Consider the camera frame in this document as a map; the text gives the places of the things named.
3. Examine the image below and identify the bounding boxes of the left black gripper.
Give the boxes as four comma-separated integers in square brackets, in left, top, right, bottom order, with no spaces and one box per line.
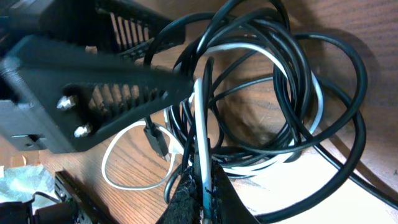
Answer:
[1,57,72,154]

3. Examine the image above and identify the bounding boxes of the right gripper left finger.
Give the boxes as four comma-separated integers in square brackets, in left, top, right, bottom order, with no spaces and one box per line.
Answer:
[156,167,202,224]

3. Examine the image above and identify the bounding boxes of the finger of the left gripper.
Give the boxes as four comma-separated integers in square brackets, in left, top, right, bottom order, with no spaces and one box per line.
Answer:
[6,35,193,153]
[40,0,172,60]

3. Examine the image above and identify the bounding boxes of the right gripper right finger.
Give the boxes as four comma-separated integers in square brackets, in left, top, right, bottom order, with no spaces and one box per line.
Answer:
[211,161,259,224]

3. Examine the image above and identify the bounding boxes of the white cable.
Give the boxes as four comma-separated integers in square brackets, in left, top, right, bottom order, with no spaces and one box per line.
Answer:
[101,42,325,224]

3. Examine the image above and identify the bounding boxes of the black cable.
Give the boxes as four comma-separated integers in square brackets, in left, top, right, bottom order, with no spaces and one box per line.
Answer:
[142,0,398,224]

